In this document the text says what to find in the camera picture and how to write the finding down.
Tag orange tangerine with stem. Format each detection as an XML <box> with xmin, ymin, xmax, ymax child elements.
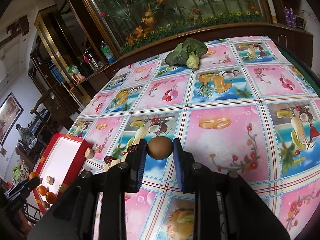
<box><xmin>45</xmin><ymin>191</ymin><xmax>56</xmax><ymax>205</ymax></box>

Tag beige wafer block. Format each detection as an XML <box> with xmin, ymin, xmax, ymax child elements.
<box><xmin>46</xmin><ymin>176</ymin><xmax>54</xmax><ymax>185</ymax></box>

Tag small tangerine on table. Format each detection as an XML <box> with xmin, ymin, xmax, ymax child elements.
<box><xmin>29</xmin><ymin>172</ymin><xmax>40</xmax><ymax>180</ymax></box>

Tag seated person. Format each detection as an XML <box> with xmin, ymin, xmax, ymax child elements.
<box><xmin>16</xmin><ymin>124</ymin><xmax>37</xmax><ymax>149</ymax></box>

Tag red box white inside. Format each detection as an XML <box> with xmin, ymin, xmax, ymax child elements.
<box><xmin>32</xmin><ymin>132</ymin><xmax>93</xmax><ymax>215</ymax></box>

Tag dark red jujube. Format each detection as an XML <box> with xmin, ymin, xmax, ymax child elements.
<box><xmin>104</xmin><ymin>155</ymin><xmax>114</xmax><ymax>164</ymax></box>

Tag framed horse painting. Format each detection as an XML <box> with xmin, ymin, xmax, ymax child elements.
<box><xmin>0</xmin><ymin>92</ymin><xmax>24</xmax><ymax>146</ymax></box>

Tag dark wooden chair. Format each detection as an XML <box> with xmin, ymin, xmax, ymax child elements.
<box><xmin>30</xmin><ymin>83</ymin><xmax>73</xmax><ymax>133</ymax></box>

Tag colourful fruit print tablecloth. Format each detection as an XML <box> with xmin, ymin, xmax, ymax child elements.
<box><xmin>68</xmin><ymin>36</ymin><xmax>319</xmax><ymax>239</ymax></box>

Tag black thermos flask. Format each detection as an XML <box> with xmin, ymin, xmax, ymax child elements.
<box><xmin>84</xmin><ymin>48</ymin><xmax>99</xmax><ymax>71</ymax></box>

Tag green leafy vegetable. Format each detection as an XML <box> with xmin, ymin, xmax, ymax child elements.
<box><xmin>165</xmin><ymin>38</ymin><xmax>208</xmax><ymax>70</ymax></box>

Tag green plastic bottle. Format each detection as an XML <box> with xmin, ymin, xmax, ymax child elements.
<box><xmin>101</xmin><ymin>41</ymin><xmax>116</xmax><ymax>64</ymax></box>

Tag purple bottles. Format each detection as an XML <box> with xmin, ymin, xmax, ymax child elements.
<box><xmin>284</xmin><ymin>7</ymin><xmax>297</xmax><ymax>29</ymax></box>

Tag flower mural panel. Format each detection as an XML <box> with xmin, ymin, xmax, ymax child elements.
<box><xmin>88</xmin><ymin>0</ymin><xmax>266</xmax><ymax>54</ymax></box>

